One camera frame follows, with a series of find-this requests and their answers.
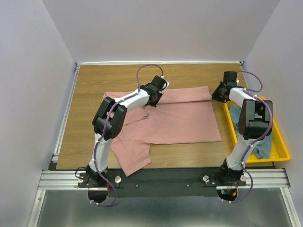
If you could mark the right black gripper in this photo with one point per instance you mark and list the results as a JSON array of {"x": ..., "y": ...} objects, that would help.
[{"x": 215, "y": 94}]

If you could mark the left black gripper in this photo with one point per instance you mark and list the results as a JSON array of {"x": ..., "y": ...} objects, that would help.
[{"x": 159, "y": 94}]

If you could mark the pink t shirt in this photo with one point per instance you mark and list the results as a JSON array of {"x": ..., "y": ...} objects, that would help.
[{"x": 183, "y": 115}]

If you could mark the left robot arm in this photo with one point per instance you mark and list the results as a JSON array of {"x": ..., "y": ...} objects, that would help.
[{"x": 109, "y": 120}]

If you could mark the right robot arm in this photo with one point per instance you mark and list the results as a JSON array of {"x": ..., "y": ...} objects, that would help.
[{"x": 255, "y": 123}]

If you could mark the blue t shirt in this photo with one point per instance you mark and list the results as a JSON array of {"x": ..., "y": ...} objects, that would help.
[{"x": 261, "y": 150}]

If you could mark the yellow plastic bin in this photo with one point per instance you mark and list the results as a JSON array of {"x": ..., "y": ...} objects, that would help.
[{"x": 279, "y": 150}]

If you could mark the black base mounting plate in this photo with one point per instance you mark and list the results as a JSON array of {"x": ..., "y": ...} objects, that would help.
[{"x": 159, "y": 182}]

